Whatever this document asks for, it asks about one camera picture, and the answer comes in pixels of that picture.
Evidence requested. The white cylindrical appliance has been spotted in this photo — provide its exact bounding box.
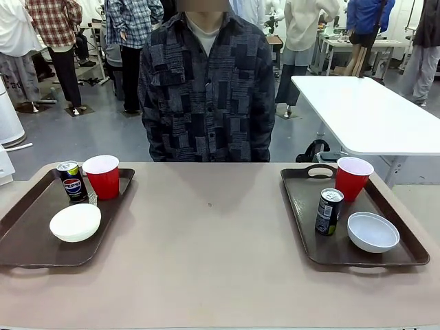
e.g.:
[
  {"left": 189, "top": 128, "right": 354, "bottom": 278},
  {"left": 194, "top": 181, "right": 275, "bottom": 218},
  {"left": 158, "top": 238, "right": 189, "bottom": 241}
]
[{"left": 0, "top": 76, "right": 28, "bottom": 149}]

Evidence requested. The black can yellow-green label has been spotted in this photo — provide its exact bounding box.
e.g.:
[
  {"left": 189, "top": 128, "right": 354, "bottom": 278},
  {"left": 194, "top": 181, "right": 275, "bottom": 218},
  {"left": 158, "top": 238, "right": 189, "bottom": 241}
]
[{"left": 315, "top": 188, "right": 345, "bottom": 237}]

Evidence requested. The person in cream jacket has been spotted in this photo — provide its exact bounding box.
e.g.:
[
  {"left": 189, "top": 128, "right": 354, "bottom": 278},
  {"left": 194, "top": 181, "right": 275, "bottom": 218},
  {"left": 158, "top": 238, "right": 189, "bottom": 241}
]
[{"left": 274, "top": 0, "right": 342, "bottom": 108}]

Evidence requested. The person in blue plaid shirt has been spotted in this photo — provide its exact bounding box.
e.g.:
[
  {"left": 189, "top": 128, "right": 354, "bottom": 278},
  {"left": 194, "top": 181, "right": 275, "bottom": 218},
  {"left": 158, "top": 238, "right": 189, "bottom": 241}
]
[{"left": 104, "top": 0, "right": 165, "bottom": 115}]

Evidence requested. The white box beside table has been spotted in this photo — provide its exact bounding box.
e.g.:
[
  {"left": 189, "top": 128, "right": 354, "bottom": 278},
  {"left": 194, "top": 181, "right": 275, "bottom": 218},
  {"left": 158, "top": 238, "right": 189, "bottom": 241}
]
[{"left": 0, "top": 143, "right": 17, "bottom": 187}]

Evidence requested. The grey background work table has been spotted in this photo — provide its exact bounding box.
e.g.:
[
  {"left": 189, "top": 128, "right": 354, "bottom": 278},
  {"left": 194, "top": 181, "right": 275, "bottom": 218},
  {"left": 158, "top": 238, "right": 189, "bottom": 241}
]
[{"left": 320, "top": 36, "right": 406, "bottom": 77}]

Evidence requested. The brown plastic tray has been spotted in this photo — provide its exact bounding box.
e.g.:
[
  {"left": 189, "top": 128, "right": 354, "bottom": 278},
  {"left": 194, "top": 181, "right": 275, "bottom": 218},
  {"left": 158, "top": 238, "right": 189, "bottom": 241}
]
[
  {"left": 280, "top": 164, "right": 431, "bottom": 269},
  {"left": 0, "top": 167, "right": 135, "bottom": 269}
]

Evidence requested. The person in blue jacket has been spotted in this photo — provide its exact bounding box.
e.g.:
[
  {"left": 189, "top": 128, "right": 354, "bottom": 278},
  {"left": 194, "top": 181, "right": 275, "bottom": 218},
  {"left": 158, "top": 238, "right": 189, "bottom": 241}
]
[{"left": 345, "top": 0, "right": 397, "bottom": 78}]

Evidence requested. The person in white shirt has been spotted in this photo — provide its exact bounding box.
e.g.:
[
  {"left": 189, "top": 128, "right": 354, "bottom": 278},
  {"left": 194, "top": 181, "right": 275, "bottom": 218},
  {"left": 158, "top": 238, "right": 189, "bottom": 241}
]
[{"left": 0, "top": 0, "right": 43, "bottom": 108}]

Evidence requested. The black object under white table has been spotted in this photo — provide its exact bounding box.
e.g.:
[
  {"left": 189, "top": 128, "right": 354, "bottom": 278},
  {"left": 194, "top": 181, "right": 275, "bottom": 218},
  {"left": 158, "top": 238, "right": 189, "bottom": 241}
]
[{"left": 296, "top": 140, "right": 331, "bottom": 164}]

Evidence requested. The person in white coat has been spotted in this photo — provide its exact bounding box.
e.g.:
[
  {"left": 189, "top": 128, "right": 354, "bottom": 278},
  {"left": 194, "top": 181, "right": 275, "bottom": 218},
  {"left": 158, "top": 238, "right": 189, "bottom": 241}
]
[{"left": 229, "top": 0, "right": 268, "bottom": 32}]

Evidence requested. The black Pepsi can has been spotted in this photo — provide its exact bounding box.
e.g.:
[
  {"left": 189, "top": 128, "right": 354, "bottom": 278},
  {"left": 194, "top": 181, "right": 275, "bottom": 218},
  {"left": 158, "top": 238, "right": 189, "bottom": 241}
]
[{"left": 56, "top": 159, "right": 89, "bottom": 204}]

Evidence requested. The red plastic cup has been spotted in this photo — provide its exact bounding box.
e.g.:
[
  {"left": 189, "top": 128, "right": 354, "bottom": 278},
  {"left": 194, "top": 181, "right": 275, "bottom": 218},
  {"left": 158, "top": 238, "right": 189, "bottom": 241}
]
[
  {"left": 335, "top": 157, "right": 375, "bottom": 203},
  {"left": 81, "top": 155, "right": 121, "bottom": 201}
]

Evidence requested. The person in dark jacket grey trousers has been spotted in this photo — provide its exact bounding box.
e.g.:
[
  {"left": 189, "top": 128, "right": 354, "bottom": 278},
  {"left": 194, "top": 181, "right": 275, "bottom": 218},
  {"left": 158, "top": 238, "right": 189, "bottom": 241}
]
[{"left": 399, "top": 0, "right": 440, "bottom": 106}]

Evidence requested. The white bowl with grey inside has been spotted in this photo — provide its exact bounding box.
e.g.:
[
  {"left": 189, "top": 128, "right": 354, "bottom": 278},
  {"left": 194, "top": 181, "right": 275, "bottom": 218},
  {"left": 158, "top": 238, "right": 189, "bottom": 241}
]
[{"left": 346, "top": 211, "right": 401, "bottom": 254}]

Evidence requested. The person in red plaid shirt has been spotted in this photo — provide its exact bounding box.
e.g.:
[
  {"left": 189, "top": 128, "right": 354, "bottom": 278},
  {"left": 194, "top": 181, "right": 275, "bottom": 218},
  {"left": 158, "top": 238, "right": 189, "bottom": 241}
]
[{"left": 25, "top": 0, "right": 84, "bottom": 110}]

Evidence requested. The plain white bowl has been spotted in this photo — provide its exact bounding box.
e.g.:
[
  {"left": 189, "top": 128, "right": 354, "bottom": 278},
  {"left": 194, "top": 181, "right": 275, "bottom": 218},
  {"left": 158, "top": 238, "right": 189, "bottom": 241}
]
[{"left": 49, "top": 203, "right": 102, "bottom": 243}]

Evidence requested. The person in dark patchwork shirt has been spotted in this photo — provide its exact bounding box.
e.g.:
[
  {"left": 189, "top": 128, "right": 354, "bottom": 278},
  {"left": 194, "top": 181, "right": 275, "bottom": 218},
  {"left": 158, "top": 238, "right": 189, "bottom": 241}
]
[{"left": 137, "top": 6, "right": 276, "bottom": 163}]

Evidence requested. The white folding table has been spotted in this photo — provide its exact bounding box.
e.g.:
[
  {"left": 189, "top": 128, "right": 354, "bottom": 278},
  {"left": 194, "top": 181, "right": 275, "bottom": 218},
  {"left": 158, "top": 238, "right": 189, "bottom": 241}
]
[{"left": 290, "top": 75, "right": 440, "bottom": 189}]

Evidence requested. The small wooden background table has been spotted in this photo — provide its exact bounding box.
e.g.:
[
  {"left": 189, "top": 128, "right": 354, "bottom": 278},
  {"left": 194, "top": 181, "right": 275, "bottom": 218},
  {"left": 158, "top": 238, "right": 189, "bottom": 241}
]
[{"left": 267, "top": 35, "right": 285, "bottom": 70}]

